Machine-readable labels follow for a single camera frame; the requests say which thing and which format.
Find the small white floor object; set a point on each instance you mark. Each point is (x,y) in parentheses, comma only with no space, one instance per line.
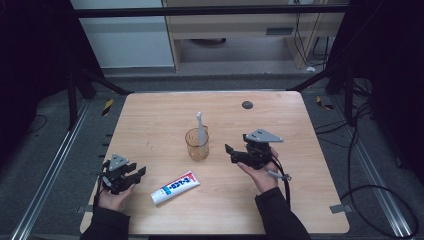
(310,69)

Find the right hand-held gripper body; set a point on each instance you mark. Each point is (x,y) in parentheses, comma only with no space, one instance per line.
(260,146)

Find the black metal stand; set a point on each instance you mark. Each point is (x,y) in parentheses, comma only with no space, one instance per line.
(71,100)
(348,90)

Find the person's right hand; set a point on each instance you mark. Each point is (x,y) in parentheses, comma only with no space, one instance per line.
(265,180)

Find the person's left hand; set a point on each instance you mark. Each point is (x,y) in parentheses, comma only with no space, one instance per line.
(113,201)

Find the dark curtain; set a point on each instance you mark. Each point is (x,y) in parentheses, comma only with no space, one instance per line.
(30,66)
(393,66)

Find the black horizontal bar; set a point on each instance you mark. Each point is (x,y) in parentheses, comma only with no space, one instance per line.
(200,11)

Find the white cabinet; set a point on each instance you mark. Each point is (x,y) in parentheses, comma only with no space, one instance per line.
(126,40)

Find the amber transparent cup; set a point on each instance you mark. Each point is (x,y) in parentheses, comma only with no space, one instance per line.
(197,150)

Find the grey white toothbrush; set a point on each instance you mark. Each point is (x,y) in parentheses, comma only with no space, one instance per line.
(201,131)

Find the aluminium floor rail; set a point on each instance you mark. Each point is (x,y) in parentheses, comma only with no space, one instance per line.
(50,170)
(376,176)

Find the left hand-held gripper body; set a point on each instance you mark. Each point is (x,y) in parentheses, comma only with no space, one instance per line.
(116,173)

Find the yellow black tape strip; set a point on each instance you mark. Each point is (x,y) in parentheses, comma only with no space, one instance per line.
(107,107)
(324,104)

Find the grey metal bracket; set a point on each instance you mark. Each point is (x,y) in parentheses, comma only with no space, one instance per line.
(84,209)
(340,208)

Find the white toothpaste tube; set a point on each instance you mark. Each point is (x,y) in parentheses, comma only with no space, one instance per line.
(175,188)

